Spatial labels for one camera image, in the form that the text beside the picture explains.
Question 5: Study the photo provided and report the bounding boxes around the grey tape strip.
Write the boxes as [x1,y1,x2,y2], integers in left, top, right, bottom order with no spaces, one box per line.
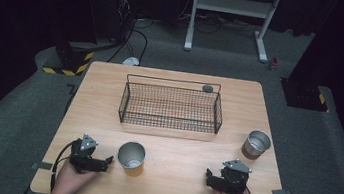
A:
[270,187,295,194]
[30,159,54,173]

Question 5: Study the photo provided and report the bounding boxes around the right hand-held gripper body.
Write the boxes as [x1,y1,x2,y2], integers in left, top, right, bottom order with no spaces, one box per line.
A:
[211,155,254,194]

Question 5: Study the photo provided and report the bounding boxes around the metal cup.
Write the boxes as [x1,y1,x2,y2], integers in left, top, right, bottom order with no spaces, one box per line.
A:
[113,139,149,179]
[240,128,273,163]

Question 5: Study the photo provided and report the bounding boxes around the white metal stand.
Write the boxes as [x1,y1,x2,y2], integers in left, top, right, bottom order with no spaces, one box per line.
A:
[182,0,284,65]

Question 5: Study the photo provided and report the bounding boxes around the black wire basket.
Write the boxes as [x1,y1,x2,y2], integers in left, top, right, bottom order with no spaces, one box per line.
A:
[116,70,229,138]

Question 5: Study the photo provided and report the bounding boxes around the small grey round object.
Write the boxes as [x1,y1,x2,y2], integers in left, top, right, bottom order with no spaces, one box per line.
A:
[201,84,215,94]

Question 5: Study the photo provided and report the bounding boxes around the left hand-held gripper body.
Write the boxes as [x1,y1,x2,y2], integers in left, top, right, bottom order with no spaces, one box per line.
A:
[66,130,109,177]

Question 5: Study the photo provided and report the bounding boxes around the white power strip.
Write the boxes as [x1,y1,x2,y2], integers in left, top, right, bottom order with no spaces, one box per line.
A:
[121,55,142,68]

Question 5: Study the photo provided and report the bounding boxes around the black yellow striped base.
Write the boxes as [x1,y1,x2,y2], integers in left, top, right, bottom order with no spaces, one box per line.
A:
[41,37,97,80]
[277,76,333,114]

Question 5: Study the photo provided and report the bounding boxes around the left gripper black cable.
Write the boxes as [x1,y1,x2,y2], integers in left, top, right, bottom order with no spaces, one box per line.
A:
[49,137,77,194]

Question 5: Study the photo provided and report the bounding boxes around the dark equipment rack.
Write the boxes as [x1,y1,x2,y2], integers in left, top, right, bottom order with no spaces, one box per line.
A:
[106,0,140,47]

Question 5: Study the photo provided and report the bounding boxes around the black floor cable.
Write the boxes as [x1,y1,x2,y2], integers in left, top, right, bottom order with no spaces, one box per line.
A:
[106,14,155,69]

